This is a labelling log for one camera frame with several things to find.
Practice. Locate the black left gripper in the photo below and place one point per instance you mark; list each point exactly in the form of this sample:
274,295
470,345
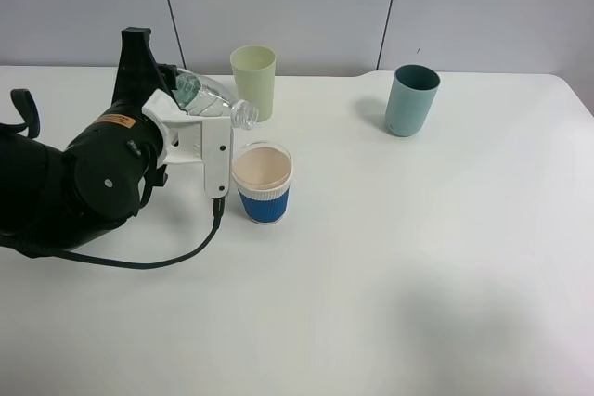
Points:
113,164

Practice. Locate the clear bottle green label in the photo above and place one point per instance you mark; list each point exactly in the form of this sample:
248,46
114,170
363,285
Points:
202,96

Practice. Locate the glass cup blue sleeve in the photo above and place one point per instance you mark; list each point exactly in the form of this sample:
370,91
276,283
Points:
262,171

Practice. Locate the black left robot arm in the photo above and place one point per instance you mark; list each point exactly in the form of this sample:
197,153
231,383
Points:
57,200

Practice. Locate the pale green plastic cup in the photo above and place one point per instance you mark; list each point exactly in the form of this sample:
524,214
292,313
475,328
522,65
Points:
254,70

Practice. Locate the teal plastic cup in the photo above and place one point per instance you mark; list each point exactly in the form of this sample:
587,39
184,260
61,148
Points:
413,90

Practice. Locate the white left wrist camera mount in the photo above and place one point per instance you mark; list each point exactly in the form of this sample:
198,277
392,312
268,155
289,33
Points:
193,139

